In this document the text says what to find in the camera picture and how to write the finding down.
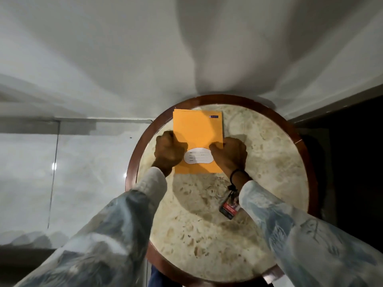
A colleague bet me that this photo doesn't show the person's right hand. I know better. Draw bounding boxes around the person's right hand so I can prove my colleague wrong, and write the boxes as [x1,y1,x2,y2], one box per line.
[208,137,248,178]

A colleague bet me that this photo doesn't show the person's left hand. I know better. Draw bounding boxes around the person's left hand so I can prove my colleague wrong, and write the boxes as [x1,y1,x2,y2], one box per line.
[153,130,188,177]

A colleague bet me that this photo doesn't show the orange notebook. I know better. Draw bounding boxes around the orange notebook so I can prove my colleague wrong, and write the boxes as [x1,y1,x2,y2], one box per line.
[173,109,224,175]

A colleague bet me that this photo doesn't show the person's left forearm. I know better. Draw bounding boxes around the person's left forearm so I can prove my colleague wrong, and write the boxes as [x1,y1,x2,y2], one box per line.
[12,167,168,287]

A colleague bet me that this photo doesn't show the person's right forearm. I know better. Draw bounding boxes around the person's right forearm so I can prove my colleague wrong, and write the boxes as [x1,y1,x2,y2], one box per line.
[230,172,383,287]

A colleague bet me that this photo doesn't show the black wrist band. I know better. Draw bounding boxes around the black wrist band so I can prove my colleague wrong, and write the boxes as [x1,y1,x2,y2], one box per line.
[229,168,251,184]

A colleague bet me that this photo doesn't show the red and black id badge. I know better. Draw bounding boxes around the red and black id badge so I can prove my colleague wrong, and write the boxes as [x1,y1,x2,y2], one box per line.
[219,185,242,220]

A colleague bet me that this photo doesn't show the round marble wooden-rimmed table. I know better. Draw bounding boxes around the round marble wooden-rimmed table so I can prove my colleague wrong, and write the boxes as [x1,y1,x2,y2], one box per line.
[125,94,318,287]

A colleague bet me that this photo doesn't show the person's blue trouser leg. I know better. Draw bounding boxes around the person's blue trouser leg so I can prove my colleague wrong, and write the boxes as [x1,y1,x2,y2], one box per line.
[147,264,183,287]

